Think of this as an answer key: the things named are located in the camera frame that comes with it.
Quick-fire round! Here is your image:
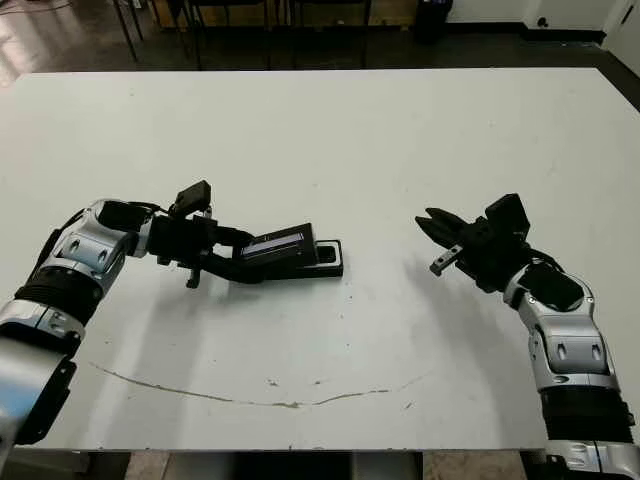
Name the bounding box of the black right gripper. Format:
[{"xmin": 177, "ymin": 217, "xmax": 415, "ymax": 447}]
[{"xmin": 415, "ymin": 206, "xmax": 532, "ymax": 294}]

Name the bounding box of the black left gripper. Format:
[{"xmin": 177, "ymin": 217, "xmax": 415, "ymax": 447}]
[{"xmin": 149, "ymin": 215, "xmax": 302, "ymax": 289}]

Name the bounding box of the black box lid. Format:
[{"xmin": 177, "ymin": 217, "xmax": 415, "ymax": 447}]
[{"xmin": 239, "ymin": 222, "xmax": 322, "ymax": 274}]

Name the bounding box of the black box base white insert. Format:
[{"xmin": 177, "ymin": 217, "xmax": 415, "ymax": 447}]
[{"xmin": 294, "ymin": 239, "xmax": 345, "ymax": 279}]

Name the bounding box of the black trash bin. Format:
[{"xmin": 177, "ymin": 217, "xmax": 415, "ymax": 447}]
[{"xmin": 414, "ymin": 0, "xmax": 455, "ymax": 45}]

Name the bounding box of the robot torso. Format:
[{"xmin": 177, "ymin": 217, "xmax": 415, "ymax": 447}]
[{"xmin": 169, "ymin": 451, "xmax": 424, "ymax": 480}]

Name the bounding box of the white door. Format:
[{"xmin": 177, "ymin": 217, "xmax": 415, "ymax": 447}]
[{"xmin": 601, "ymin": 0, "xmax": 640, "ymax": 53}]

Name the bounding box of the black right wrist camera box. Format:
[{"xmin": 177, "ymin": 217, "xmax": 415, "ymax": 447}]
[{"xmin": 483, "ymin": 191, "xmax": 531, "ymax": 243}]

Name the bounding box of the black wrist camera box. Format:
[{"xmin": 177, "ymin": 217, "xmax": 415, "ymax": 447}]
[
  {"xmin": 169, "ymin": 180, "xmax": 213, "ymax": 219},
  {"xmin": 483, "ymin": 191, "xmax": 531, "ymax": 243}
]

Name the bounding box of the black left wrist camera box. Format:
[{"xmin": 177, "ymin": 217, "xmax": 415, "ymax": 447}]
[{"xmin": 169, "ymin": 180, "xmax": 213, "ymax": 219}]

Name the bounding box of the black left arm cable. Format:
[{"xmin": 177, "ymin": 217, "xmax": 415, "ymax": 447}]
[{"xmin": 119, "ymin": 199, "xmax": 174, "ymax": 217}]

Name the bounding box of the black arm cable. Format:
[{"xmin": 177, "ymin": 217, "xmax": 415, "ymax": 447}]
[
  {"xmin": 528, "ymin": 246, "xmax": 567, "ymax": 275},
  {"xmin": 119, "ymin": 199, "xmax": 174, "ymax": 217}
]

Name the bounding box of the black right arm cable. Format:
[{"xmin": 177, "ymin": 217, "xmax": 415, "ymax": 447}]
[{"xmin": 528, "ymin": 246, "xmax": 567, "ymax": 275}]

